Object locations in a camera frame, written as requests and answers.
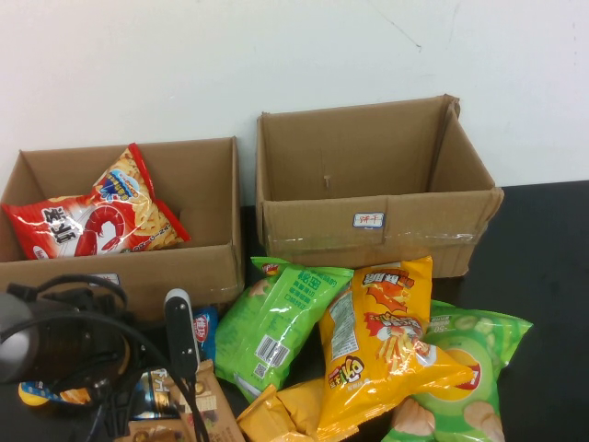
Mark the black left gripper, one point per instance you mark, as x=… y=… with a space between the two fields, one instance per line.
x=69 y=350

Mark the black and blue Viko bag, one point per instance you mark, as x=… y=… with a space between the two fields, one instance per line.
x=204 y=331

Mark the red shrimp stick snack bag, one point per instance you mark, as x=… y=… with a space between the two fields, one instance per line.
x=106 y=221

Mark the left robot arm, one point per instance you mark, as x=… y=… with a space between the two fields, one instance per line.
x=16 y=340

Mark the yellow fries snack bag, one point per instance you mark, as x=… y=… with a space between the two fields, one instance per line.
x=368 y=331

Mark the brown biscuit packet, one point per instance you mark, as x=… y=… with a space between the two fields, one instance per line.
x=156 y=435
x=216 y=405

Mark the small yellow round object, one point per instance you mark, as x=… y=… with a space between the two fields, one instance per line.
x=32 y=399

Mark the low cardboard box, red-ink label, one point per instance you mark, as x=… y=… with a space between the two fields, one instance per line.
x=184 y=276

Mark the green chip bag with barcode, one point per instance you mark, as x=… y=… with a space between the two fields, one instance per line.
x=276 y=322

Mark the tall taped cardboard box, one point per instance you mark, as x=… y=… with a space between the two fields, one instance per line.
x=322 y=230

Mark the green Lay's chip bag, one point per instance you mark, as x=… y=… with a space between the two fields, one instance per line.
x=483 y=350

